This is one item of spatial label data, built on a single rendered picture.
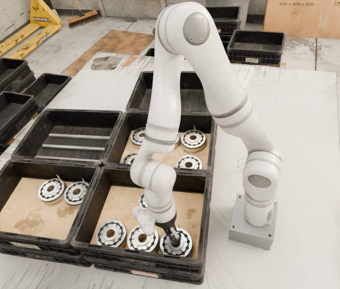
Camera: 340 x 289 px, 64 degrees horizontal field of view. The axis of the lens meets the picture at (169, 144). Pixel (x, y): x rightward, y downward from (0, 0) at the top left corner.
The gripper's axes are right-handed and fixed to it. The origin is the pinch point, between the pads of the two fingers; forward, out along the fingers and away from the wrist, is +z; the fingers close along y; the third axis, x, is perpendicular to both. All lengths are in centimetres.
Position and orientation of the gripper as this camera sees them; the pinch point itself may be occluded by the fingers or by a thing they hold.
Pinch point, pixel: (168, 231)
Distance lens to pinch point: 89.9
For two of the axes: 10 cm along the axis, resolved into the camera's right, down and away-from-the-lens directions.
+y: -5.4, -5.9, 6.0
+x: -8.3, 4.7, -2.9
